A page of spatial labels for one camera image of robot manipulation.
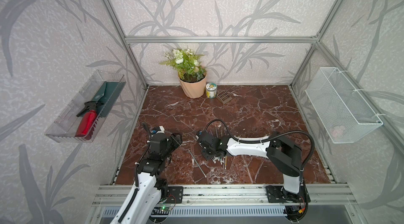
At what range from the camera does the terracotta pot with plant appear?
3.13ft

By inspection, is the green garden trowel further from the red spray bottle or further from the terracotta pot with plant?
the terracotta pot with plant

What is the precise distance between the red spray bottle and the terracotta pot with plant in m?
0.45

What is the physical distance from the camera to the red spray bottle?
562 mm
